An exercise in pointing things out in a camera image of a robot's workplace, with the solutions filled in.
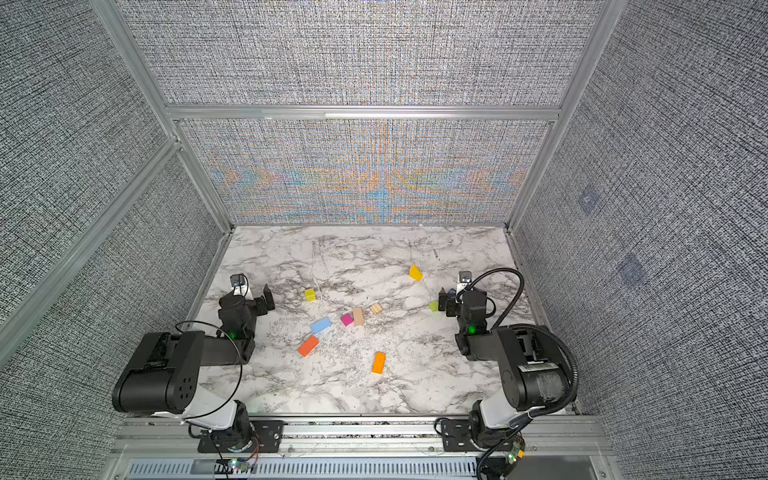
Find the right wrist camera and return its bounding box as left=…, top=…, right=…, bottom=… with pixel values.
left=457, top=270, right=473, bottom=291

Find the aluminium front rail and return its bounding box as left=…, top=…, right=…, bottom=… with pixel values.
left=108, top=414, right=614, bottom=461

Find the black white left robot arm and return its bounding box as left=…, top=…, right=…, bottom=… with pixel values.
left=112, top=286, right=284, bottom=459

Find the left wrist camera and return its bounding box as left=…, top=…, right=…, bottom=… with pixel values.
left=230, top=273, right=250, bottom=297

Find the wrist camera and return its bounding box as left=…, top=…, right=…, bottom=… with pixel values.
left=230, top=273, right=250, bottom=297
left=457, top=270, right=473, bottom=291

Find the orange wooden block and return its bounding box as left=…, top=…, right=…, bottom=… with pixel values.
left=371, top=352, right=386, bottom=375

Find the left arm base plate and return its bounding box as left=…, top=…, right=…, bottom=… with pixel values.
left=197, top=420, right=284, bottom=455

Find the yellow wooden wedge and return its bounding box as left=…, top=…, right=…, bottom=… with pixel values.
left=409, top=265, right=423, bottom=281

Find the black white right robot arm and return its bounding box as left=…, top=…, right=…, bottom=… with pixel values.
left=434, top=289, right=579, bottom=452

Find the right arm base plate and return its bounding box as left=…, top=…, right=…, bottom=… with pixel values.
left=433, top=417, right=525, bottom=452

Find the long natural wood block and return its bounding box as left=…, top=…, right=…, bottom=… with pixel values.
left=352, top=307, right=365, bottom=326

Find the red wooden block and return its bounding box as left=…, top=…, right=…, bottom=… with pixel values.
left=298, top=335, right=319, bottom=357

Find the light blue wooden block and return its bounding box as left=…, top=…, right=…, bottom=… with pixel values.
left=310, top=317, right=332, bottom=335

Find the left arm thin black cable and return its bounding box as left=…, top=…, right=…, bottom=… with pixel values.
left=173, top=320, right=245, bottom=421

